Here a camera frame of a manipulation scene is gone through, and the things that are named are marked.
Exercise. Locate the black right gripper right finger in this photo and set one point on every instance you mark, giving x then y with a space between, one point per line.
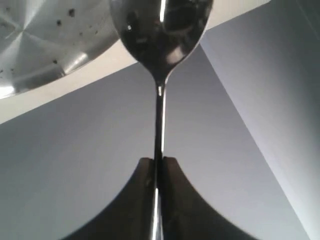
185 214

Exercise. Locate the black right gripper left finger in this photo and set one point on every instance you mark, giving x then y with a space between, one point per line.
129 215

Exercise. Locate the stainless steel spork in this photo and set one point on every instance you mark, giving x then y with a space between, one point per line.
160 34

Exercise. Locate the round stainless steel plate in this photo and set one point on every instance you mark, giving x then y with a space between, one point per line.
42 41

